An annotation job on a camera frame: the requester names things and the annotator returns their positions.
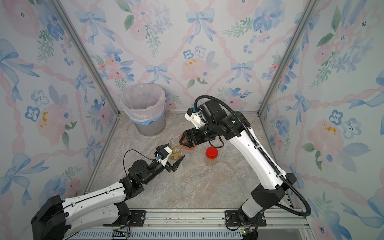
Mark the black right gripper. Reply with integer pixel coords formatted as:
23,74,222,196
181,121,219,146

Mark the orange jar lid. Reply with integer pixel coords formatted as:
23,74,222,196
179,134,196,151

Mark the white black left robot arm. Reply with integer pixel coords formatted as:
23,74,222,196
31,144,185,240

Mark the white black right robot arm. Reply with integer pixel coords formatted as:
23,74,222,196
180,108,289,225

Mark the clear jar with peanuts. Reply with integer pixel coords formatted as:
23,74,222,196
205,147,219,166

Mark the red jar lid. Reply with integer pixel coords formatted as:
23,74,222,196
206,147,219,160

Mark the metal mesh trash bin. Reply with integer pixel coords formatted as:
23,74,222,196
135,115,166,137

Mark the pink trash bag liner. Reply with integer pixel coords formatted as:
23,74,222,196
119,83,167,126

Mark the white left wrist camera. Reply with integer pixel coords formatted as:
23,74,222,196
155,150,172,167

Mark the thin black left cable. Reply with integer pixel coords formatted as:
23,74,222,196
122,149,157,176

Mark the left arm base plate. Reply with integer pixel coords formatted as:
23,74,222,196
103,210,147,227

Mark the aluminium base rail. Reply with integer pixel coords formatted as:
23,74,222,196
69,209,315,240

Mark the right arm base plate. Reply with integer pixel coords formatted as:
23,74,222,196
224,210,267,227

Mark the black corrugated cable conduit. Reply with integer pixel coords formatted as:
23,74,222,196
194,95,312,217

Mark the aluminium corner post right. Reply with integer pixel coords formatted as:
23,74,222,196
258,0,319,118

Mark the aluminium corner post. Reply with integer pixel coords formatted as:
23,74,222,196
258,0,319,118
48,0,120,116

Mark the aluminium corner post left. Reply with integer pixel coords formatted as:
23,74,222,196
48,0,120,116

